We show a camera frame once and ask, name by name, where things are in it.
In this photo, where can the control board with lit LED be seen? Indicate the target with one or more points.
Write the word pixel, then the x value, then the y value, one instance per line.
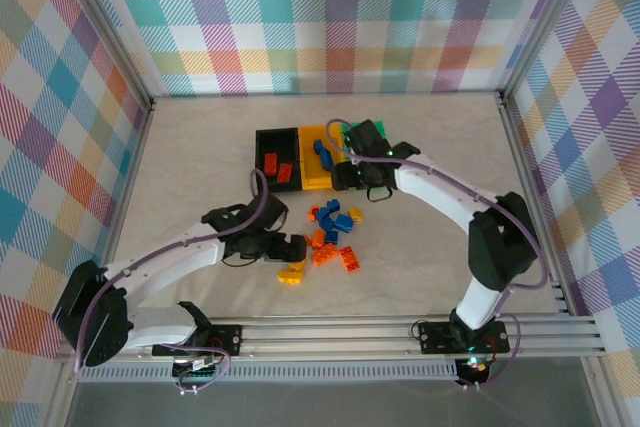
pixel 475 369

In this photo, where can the yellow plastic bin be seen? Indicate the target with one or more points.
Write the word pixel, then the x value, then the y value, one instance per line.
pixel 312 172

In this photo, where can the small round orange lego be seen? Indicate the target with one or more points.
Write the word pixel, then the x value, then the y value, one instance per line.
pixel 313 213

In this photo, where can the long yellow lego brick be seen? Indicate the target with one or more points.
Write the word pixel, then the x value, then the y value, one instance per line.
pixel 290 277

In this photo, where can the long orange lego brick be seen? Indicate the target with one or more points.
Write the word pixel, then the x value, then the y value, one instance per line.
pixel 324 254

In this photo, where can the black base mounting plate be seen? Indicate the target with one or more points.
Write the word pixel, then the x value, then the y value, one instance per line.
pixel 435 337
pixel 227 337

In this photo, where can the long red-orange lego brick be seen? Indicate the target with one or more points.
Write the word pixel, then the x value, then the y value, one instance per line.
pixel 350 258

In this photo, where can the black plastic bin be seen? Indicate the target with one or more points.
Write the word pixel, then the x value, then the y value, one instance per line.
pixel 270 139

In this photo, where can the wide aluminium frame rail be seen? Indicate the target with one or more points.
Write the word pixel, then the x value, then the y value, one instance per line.
pixel 325 337

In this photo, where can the control board green terminals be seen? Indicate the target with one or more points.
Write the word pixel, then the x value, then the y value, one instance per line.
pixel 200 372

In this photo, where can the aluminium side frame rail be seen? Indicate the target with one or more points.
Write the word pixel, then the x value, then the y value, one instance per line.
pixel 522 162

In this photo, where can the aluminium frame post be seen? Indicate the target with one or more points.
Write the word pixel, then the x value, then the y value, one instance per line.
pixel 545 22
pixel 107 22

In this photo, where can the long blue lego brick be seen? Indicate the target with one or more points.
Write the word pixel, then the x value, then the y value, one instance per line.
pixel 326 158

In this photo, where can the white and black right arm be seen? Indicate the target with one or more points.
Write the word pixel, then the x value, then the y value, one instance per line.
pixel 440 187

